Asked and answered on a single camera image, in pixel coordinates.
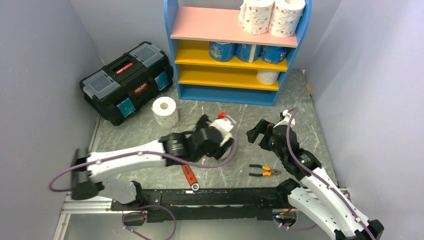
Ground white roll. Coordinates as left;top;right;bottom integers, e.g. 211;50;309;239
151;96;179;128
256;70;281;85
238;0;275;35

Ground blue roll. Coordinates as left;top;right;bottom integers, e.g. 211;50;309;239
260;45;289;64
209;41;236;62
235;43;262;63

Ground pink patterned paper towel roll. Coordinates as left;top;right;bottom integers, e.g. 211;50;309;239
268;0;306;38

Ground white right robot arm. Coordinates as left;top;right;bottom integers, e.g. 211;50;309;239
246;119;384;240

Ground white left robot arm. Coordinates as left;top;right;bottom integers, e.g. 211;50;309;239
71;114;234;210

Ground blue shelf with coloured boards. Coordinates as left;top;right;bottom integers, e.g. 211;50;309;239
164;0;312;106

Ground red adjustable wrench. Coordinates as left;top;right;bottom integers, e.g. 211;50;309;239
181;164;200;191

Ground black plastic toolbox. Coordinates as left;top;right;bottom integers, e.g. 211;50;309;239
79;41;174;126

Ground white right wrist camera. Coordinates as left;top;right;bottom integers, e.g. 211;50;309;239
274;109;296;128

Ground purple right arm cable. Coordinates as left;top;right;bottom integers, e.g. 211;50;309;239
274;107;379;240

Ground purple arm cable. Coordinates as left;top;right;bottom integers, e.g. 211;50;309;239
274;107;379;240
48;114;240;240

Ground orange handled pliers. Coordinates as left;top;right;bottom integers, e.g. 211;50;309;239
249;164;282;177

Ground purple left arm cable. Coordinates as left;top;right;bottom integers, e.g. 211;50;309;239
48;114;240;240

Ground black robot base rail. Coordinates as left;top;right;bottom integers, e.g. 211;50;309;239
110;187;309;223

